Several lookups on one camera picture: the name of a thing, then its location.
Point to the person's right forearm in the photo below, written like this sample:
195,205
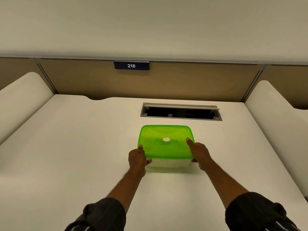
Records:
222,180

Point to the wide beige partition panel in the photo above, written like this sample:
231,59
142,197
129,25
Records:
187,82

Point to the person's right hand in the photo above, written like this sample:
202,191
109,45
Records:
201,154

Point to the dark blue number sign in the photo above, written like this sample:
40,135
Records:
131,65

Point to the grey metal partition post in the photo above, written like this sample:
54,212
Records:
253,84
47,76

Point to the black left sleeve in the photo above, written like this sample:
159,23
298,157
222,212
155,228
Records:
103,216

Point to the black right sleeve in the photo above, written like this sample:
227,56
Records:
255,214

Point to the black sleeve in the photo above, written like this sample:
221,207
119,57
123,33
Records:
103,216
255,214

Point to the white curved desk divider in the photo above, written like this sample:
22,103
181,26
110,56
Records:
21,101
281,127

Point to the person's left hand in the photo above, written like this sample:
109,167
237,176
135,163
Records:
136,159

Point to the clear plastic food container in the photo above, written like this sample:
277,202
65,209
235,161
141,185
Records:
168,162

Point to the green plastic container lid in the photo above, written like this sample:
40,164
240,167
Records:
166,139

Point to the person's left thumb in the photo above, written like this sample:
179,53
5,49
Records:
149,162

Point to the person's left forearm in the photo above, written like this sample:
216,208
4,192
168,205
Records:
128,184

